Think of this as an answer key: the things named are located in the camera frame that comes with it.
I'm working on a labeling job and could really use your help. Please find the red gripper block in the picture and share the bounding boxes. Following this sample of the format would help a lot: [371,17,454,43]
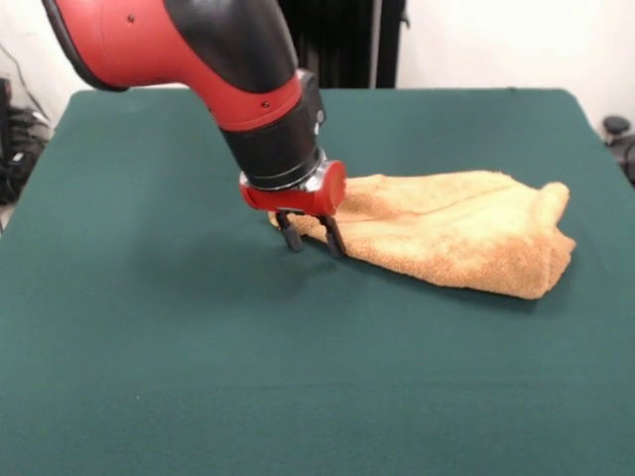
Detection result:
[239,161,347,259]

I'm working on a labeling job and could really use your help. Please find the dark stand base with wheel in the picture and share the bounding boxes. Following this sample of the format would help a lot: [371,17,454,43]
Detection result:
[602,115,635,188]
[0,76,54,207]

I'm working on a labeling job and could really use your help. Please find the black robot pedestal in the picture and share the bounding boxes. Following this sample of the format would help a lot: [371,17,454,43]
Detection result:
[277,0,409,90]

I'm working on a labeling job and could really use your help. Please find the orange terry towel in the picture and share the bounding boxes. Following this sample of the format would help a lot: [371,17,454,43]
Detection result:
[267,170,577,301]

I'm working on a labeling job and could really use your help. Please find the dark green table cloth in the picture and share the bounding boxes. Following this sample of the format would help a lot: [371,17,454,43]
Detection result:
[0,87,635,476]

